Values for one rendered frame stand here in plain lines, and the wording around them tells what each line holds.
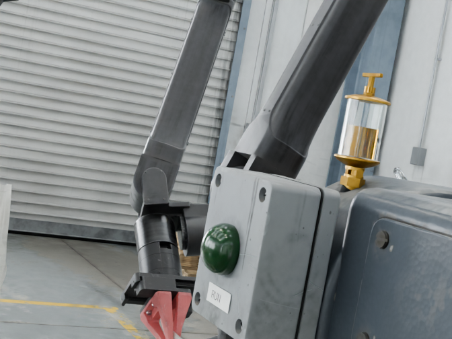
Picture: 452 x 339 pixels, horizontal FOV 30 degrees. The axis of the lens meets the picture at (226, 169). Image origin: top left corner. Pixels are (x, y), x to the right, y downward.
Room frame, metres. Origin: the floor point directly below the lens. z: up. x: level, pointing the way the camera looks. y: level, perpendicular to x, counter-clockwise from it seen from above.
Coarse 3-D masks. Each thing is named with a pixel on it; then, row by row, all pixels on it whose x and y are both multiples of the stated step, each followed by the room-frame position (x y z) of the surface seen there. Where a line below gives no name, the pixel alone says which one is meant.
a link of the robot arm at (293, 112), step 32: (352, 0) 0.90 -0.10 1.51; (384, 0) 0.91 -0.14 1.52; (320, 32) 0.89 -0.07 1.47; (352, 32) 0.90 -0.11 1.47; (288, 64) 0.91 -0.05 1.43; (320, 64) 0.89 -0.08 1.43; (352, 64) 0.91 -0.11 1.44; (288, 96) 0.88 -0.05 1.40; (320, 96) 0.89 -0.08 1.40; (256, 128) 0.89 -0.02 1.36; (288, 128) 0.87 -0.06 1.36; (224, 160) 0.91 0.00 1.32; (256, 160) 0.85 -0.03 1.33; (288, 160) 0.87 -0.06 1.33
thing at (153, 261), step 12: (144, 252) 1.13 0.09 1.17; (156, 252) 1.13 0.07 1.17; (168, 252) 1.13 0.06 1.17; (144, 264) 1.12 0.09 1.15; (156, 264) 1.11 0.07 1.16; (168, 264) 1.12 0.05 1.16; (180, 264) 1.14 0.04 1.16; (156, 276) 1.09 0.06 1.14; (168, 276) 1.10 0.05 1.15; (180, 276) 1.11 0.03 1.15; (132, 288) 1.08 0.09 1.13; (180, 288) 1.11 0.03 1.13; (192, 288) 1.11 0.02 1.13; (132, 300) 1.11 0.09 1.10; (144, 300) 1.12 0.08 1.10
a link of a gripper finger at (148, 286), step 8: (144, 280) 1.08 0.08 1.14; (152, 280) 1.08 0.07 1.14; (160, 280) 1.09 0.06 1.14; (168, 280) 1.09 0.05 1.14; (136, 288) 1.08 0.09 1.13; (144, 288) 1.07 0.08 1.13; (152, 288) 1.07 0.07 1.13; (160, 288) 1.08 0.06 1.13; (168, 288) 1.08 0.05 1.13; (176, 288) 1.09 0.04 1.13; (144, 296) 1.08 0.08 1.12; (152, 296) 1.09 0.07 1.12; (176, 296) 1.09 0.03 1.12; (184, 296) 1.09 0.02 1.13; (176, 304) 1.08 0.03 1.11; (184, 304) 1.08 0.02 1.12; (176, 312) 1.08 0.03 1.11; (184, 312) 1.08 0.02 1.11; (176, 320) 1.07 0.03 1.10; (176, 328) 1.07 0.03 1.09
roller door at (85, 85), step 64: (64, 0) 7.91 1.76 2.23; (128, 0) 8.18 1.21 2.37; (192, 0) 8.44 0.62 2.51; (0, 64) 7.70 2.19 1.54; (64, 64) 7.95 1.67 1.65; (128, 64) 8.22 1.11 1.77; (0, 128) 7.74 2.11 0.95; (64, 128) 8.00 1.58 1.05; (128, 128) 8.27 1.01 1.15; (192, 128) 8.56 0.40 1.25; (64, 192) 8.04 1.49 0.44; (128, 192) 8.32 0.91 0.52; (192, 192) 8.60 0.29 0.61
